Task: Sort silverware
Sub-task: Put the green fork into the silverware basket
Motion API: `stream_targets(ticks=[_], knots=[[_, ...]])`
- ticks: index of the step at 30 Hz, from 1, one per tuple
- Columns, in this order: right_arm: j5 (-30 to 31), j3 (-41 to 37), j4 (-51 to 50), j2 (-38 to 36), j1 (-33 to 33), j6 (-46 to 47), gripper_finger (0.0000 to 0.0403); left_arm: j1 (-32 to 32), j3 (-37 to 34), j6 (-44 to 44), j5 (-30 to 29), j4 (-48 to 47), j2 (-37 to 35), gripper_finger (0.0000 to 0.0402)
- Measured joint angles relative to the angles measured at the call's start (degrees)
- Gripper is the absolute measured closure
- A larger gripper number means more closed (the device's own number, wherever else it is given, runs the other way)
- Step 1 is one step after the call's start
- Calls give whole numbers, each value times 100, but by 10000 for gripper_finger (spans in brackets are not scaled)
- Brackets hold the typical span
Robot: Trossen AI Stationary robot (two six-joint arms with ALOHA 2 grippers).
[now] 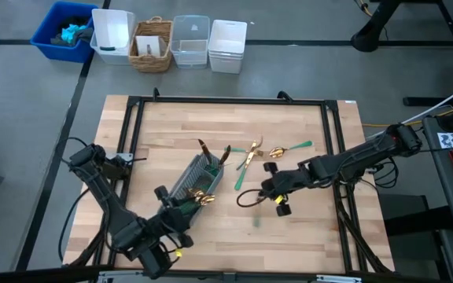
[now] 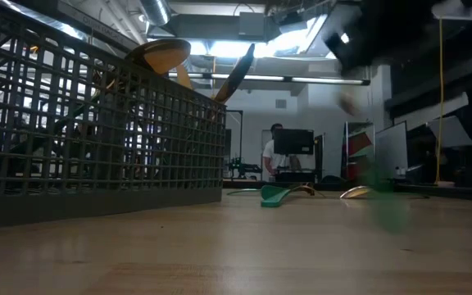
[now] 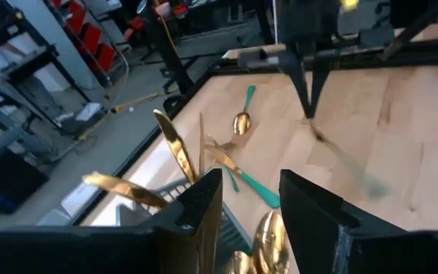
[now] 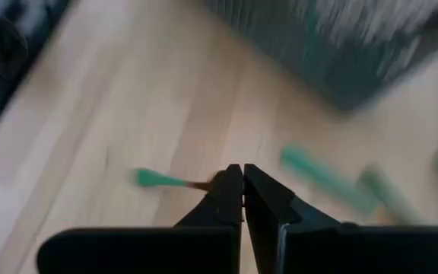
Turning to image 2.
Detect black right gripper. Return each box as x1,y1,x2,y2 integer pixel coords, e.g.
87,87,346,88
321,0,433,75

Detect white lettered sign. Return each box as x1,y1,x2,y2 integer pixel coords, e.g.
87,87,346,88
66,6,138,52

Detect yellow hanging cable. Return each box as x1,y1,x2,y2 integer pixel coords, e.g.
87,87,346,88
434,18,446,185

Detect black monitor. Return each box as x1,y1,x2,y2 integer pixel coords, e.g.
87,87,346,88
273,128,315,157

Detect metal ceiling duct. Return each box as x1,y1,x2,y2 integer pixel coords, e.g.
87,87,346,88
138,0,172,26

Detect white board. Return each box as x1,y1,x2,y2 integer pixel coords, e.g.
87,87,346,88
374,120,409,181

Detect long ceiling light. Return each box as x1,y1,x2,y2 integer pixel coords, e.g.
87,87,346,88
166,71,371,86

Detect dark wooden spatula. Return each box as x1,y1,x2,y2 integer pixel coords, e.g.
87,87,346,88
212,43,256,104

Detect grey ceiling box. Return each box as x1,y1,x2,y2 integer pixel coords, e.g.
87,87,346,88
238,11,266,41

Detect red and white rack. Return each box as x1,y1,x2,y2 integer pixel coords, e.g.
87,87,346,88
343,120,375,184

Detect black machine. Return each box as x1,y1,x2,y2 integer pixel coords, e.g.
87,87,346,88
225,157,264,180

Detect grey tilted panel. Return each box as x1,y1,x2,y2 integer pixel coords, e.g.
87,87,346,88
426,115,472,149

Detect grey plastic cutlery basket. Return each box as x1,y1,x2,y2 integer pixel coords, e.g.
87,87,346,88
0,0,228,231

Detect person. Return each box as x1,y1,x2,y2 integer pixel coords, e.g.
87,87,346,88
261,122,302,181

